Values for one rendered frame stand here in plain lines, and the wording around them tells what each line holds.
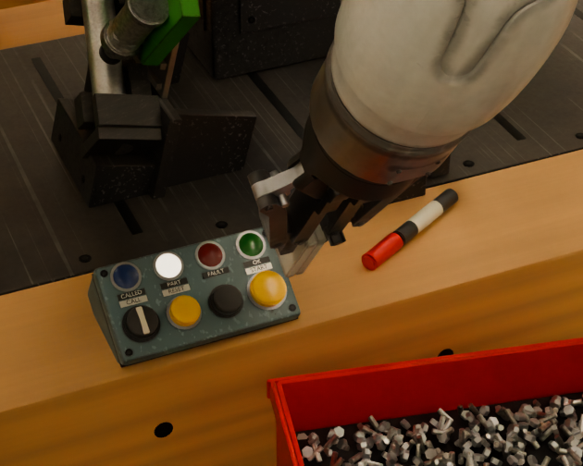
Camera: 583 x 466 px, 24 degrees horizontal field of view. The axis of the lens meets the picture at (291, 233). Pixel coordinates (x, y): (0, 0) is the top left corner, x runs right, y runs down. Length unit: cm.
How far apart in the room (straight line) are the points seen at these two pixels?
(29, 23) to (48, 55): 12
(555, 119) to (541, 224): 18
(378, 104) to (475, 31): 8
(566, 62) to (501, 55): 85
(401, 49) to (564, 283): 59
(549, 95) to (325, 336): 43
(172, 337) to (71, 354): 8
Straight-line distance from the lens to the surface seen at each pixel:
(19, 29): 159
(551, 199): 125
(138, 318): 104
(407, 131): 70
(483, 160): 129
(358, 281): 113
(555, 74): 145
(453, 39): 62
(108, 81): 122
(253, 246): 108
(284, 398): 99
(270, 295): 106
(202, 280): 107
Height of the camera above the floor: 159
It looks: 36 degrees down
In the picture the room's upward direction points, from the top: straight up
